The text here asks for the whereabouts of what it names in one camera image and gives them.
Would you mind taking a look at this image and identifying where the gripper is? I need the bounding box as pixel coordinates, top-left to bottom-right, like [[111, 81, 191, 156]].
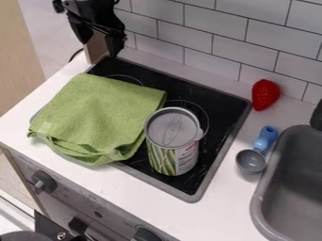
[[51, 0, 129, 59]]

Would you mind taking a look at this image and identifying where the silver can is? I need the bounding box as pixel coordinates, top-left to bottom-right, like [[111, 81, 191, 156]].
[[143, 106, 205, 177]]

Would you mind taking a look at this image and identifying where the green cloth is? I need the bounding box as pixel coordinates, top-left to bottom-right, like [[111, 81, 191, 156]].
[[26, 72, 169, 167]]

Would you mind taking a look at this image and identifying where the toy stove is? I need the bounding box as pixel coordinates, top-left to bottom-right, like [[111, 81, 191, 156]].
[[28, 56, 254, 204]]

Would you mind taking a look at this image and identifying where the red toy strawberry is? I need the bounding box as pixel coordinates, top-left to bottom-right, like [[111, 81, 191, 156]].
[[250, 78, 282, 112]]

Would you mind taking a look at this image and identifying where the blue and grey spoon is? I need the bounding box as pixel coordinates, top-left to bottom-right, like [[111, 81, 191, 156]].
[[233, 125, 280, 175]]

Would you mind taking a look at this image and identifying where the toy sink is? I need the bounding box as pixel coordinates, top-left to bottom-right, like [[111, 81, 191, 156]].
[[249, 124, 322, 241]]

